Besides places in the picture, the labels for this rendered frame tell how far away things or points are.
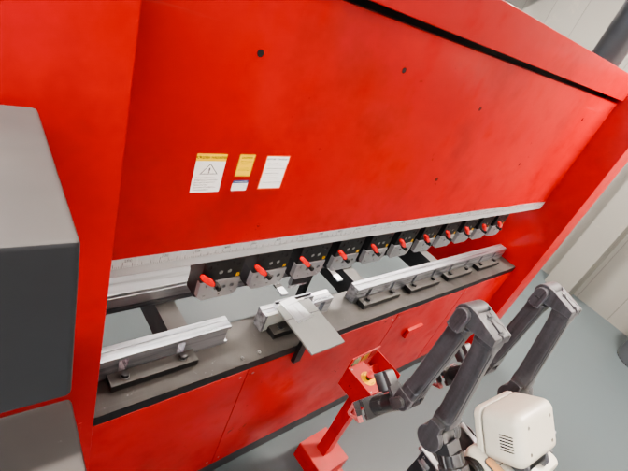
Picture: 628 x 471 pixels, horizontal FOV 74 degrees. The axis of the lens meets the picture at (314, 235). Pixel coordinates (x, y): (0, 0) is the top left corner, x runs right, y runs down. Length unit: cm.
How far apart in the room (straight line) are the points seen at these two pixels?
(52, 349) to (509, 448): 119
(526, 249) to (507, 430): 229
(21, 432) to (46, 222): 35
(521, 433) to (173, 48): 128
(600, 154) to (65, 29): 310
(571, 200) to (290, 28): 265
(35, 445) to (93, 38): 53
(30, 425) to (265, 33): 85
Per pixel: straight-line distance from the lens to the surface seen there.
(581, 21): 656
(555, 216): 342
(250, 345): 177
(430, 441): 134
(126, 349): 156
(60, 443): 66
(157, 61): 97
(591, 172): 335
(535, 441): 143
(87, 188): 80
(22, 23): 69
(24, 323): 42
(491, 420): 139
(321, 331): 177
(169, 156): 107
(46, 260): 38
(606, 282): 611
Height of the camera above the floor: 218
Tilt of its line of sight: 31 degrees down
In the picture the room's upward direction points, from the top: 23 degrees clockwise
